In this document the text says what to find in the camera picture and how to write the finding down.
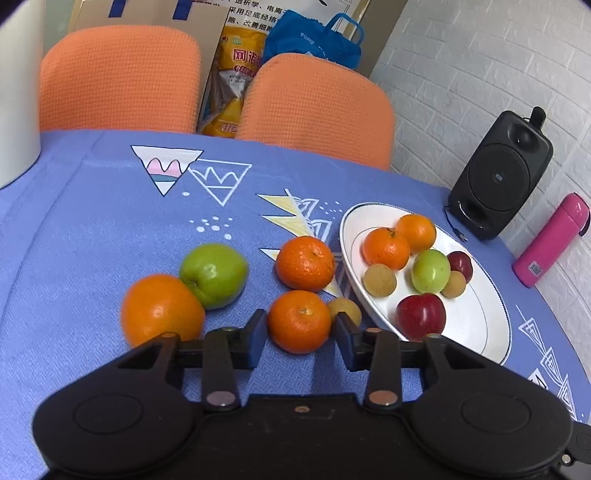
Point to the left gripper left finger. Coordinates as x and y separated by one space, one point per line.
225 350

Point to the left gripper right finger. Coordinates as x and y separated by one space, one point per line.
377 351

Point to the brown longan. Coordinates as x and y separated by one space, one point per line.
456 285
379 281
345 305

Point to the large orange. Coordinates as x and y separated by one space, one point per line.
157 304

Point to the large green apple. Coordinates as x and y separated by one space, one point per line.
431 271

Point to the mandarin with stem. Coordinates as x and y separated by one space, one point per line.
385 246

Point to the dark red plum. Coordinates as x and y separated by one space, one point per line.
461 262

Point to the smooth orange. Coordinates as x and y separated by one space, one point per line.
418 230

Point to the small green apple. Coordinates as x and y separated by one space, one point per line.
215 273

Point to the white plate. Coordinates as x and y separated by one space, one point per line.
478 319

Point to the mandarin back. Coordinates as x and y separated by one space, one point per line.
305 263

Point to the blue patterned tablecloth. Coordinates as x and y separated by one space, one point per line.
102 209

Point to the black speaker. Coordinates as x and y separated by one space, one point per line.
501 174

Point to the pink water bottle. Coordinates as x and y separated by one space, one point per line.
570 219

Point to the right orange chair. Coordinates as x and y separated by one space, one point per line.
309 104

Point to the orange chair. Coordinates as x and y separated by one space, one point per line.
121 77
309 104

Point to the left orange chair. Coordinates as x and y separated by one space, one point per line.
121 77

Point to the yellow snack bag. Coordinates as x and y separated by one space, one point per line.
237 59

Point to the blue shopping bag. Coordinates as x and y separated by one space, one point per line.
294 33

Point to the brown paper bag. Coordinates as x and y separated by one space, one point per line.
193 18

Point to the white thermos jug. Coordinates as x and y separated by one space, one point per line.
21 55

